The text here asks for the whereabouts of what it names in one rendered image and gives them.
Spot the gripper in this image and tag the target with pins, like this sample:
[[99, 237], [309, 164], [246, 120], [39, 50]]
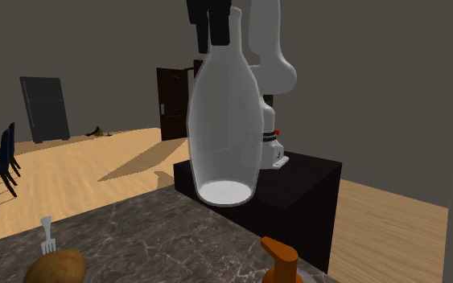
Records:
[[204, 9]]

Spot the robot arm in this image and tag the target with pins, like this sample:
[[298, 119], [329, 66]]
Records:
[[271, 51]]

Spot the dark wooden door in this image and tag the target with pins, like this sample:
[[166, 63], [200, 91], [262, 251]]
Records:
[[173, 106]]

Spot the clear glass bottle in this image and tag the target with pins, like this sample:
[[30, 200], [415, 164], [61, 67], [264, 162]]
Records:
[[224, 129]]

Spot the dark yellow floor object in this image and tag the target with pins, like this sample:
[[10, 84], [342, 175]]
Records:
[[98, 132]]

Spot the black robot stand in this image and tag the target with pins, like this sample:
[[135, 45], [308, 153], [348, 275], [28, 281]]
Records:
[[304, 188]]

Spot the dark grey refrigerator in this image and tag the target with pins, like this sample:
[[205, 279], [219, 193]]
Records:
[[45, 109]]

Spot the orange pump dispenser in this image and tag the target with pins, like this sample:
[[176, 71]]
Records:
[[283, 258]]

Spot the grey fork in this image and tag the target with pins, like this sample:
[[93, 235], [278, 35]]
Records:
[[47, 239]]

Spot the brown potato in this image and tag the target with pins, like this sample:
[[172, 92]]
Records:
[[55, 268]]

